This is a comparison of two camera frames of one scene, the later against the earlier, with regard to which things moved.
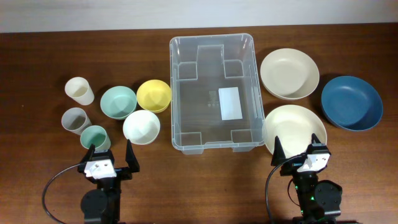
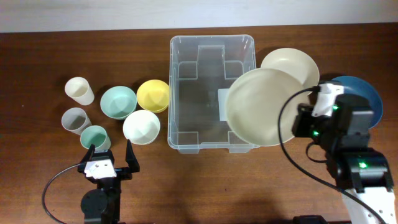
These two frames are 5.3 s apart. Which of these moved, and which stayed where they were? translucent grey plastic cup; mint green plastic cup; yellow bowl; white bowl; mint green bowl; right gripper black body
Moved: right gripper black body
Stayed: white bowl; mint green plastic cup; yellow bowl; mint green bowl; translucent grey plastic cup
